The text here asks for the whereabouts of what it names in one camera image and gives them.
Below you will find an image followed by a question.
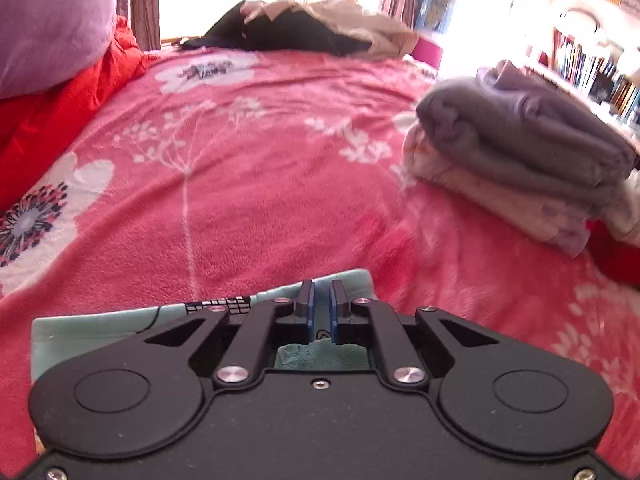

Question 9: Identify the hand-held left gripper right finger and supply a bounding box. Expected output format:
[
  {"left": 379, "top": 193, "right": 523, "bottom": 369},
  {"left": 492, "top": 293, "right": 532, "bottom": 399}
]
[{"left": 330, "top": 280, "right": 498, "bottom": 392}]

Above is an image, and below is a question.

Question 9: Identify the black garment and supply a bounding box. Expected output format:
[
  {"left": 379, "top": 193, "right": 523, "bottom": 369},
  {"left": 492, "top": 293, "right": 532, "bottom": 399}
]
[{"left": 180, "top": 0, "right": 373, "bottom": 58}]

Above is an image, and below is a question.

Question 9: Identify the folded grey fleece garment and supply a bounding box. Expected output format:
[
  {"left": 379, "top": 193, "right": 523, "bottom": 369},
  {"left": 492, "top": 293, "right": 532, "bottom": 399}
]
[{"left": 415, "top": 77, "right": 638, "bottom": 206}]

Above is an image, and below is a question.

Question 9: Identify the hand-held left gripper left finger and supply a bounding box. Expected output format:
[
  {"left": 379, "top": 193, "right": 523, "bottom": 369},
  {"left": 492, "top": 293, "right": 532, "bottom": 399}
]
[{"left": 140, "top": 280, "right": 315, "bottom": 392}]

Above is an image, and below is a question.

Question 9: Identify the pink floral fleece blanket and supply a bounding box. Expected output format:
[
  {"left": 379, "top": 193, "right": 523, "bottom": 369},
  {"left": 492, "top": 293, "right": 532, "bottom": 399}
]
[{"left": 0, "top": 45, "right": 640, "bottom": 466}]

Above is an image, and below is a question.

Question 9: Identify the row of books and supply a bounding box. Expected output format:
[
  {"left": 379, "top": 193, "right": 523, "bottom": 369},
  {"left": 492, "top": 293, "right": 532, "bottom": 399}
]
[{"left": 550, "top": 27, "right": 640, "bottom": 126}]

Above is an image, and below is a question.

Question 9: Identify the magenta furniture piece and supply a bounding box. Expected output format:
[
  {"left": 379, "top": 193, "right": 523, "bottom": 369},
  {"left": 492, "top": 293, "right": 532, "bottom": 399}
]
[{"left": 412, "top": 35, "right": 444, "bottom": 69}]

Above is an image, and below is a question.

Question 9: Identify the folded lilac grey garment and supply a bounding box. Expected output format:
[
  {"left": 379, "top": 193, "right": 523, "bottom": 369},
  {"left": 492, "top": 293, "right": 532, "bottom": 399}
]
[{"left": 475, "top": 59, "right": 616, "bottom": 126}]

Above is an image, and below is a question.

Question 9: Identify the purple duvet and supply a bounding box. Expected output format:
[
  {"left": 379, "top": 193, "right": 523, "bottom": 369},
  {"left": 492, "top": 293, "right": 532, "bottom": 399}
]
[{"left": 0, "top": 0, "right": 122, "bottom": 101}]

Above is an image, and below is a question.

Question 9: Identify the folded white lilac printed garment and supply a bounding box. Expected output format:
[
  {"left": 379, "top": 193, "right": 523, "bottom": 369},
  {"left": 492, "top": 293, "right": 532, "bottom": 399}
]
[{"left": 402, "top": 122, "right": 608, "bottom": 258}]

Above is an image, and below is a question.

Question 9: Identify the beige garment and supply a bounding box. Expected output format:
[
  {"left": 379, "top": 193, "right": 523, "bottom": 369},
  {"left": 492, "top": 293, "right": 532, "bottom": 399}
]
[{"left": 240, "top": 0, "right": 421, "bottom": 58}]

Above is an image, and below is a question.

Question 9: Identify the white desk lamp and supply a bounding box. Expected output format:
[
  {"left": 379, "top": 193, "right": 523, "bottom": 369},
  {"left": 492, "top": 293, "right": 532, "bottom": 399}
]
[{"left": 557, "top": 7, "right": 608, "bottom": 46}]

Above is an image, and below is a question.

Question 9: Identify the teal lion print garment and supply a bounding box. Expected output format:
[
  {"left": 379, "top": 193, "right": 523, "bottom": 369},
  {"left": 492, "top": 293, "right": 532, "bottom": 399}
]
[{"left": 31, "top": 268, "right": 376, "bottom": 382}]

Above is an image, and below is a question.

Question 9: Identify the red quilt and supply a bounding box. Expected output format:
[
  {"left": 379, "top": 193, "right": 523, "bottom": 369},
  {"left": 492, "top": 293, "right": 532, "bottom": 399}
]
[{"left": 0, "top": 15, "right": 161, "bottom": 211}]

